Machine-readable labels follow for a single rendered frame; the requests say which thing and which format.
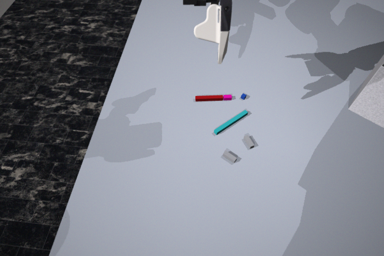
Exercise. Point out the turquoise rod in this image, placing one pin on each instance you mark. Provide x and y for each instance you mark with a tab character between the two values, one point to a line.
230	122

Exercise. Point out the grey rod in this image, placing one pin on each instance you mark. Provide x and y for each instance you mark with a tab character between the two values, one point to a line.
229	156
248	141

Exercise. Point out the red rod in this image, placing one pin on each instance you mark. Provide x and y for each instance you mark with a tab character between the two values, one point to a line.
209	98

